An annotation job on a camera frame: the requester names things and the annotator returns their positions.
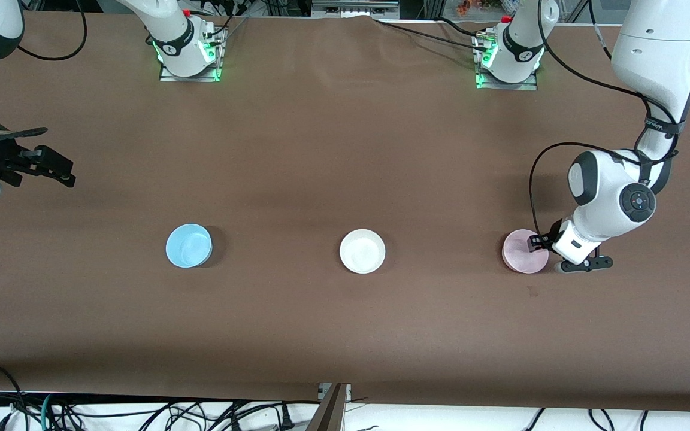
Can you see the brown table cover sheet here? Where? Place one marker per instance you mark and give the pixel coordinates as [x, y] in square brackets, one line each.
[321, 149]

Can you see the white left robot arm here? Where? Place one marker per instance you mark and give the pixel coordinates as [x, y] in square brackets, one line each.
[650, 48]

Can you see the pink bowl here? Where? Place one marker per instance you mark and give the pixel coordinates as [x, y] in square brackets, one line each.
[518, 257]

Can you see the grey table support beam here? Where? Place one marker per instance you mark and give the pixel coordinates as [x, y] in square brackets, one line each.
[330, 416]

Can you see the blue bowl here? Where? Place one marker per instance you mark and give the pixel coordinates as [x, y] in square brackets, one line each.
[188, 245]

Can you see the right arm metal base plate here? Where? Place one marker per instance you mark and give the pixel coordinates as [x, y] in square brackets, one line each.
[189, 78]

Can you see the black power plug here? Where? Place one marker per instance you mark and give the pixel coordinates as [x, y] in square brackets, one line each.
[286, 419]

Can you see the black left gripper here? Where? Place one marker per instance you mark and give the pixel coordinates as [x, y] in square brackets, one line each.
[555, 233]

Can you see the white bowl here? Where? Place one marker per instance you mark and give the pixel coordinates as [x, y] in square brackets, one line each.
[362, 251]

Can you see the orange background object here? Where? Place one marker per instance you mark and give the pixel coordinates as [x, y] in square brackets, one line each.
[465, 7]

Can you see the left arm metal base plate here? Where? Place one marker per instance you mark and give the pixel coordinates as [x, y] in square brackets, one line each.
[513, 85]

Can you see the silver aluminium frame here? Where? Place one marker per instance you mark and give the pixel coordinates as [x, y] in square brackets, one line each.
[351, 7]

